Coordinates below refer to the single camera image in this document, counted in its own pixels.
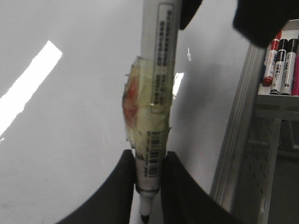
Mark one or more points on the black capped marker, right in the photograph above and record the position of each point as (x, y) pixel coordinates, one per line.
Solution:
(287, 78)

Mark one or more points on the black capped marker, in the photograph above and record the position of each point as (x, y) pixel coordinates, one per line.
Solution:
(279, 67)
(287, 78)

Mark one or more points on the red capped marker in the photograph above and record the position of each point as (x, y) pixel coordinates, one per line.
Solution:
(270, 60)

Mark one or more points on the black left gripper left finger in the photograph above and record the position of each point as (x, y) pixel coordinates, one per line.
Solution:
(111, 203)

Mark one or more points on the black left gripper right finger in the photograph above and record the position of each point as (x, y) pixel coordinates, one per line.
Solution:
(184, 201)

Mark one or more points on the white whiteboard marker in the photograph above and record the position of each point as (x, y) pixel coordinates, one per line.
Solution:
(160, 24)

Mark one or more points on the grey perforated marker tray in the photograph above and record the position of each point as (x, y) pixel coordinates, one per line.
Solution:
(268, 185)

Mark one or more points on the white whiteboard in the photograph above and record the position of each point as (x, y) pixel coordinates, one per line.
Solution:
(63, 66)

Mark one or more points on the grey aluminium whiteboard frame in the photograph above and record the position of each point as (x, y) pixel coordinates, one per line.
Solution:
(229, 165)

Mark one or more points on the black capped marker, left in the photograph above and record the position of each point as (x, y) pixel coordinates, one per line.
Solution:
(279, 67)

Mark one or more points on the pink marker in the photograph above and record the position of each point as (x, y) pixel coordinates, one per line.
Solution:
(295, 85)

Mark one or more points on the taped red magnet holder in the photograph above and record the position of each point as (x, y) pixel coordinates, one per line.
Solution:
(136, 102)

